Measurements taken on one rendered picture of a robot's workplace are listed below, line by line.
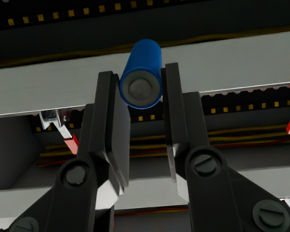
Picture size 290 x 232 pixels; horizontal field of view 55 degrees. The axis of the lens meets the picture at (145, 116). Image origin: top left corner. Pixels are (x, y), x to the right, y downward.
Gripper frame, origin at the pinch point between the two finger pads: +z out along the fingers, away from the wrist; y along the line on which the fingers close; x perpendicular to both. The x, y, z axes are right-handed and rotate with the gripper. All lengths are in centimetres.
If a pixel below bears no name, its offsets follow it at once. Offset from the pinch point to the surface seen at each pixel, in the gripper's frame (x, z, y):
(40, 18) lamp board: -8.7, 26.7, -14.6
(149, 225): -52, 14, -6
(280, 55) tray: -8.3, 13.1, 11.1
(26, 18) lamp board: -8.6, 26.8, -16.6
